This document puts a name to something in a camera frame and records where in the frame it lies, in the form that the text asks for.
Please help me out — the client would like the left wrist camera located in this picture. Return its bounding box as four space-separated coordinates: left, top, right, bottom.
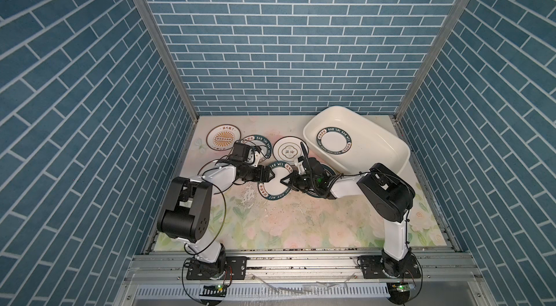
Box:
228 142 264 167

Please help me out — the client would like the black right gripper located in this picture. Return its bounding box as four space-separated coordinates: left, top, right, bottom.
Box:
279 171 318 194

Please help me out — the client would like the orange sunburst plate far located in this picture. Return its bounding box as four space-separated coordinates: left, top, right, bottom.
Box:
206 124 241 151

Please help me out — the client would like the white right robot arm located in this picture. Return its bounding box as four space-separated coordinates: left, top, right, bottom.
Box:
280 158 416 262

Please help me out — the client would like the aluminium corner post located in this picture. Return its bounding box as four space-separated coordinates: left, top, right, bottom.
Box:
394 0 470 123
132 0 199 123

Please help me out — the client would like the green red ring plate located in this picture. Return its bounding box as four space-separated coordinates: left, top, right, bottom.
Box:
322 164 337 176

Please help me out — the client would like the aluminium corner post right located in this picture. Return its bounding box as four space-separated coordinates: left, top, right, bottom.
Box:
394 0 470 123

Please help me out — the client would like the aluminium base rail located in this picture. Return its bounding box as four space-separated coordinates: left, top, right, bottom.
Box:
114 247 483 305

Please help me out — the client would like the white plastic bin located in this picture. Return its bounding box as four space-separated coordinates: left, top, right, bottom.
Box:
303 106 410 174

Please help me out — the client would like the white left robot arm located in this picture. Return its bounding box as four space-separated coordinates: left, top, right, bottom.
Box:
156 162 275 264

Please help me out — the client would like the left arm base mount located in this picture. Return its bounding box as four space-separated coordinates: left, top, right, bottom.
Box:
185 247 247 281

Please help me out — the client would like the green rim plate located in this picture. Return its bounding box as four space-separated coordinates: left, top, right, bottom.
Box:
240 134 272 162
317 126 353 155
257 161 292 201

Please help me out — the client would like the floral table mat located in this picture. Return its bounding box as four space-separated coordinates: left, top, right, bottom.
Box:
153 114 448 251

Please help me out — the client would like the white plate grey emblem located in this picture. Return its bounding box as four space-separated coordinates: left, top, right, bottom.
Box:
272 136 306 165

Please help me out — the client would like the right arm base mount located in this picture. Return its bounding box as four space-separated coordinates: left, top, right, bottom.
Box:
356 249 422 279

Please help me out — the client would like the aluminium corner post left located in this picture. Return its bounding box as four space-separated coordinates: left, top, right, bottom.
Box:
132 0 199 123

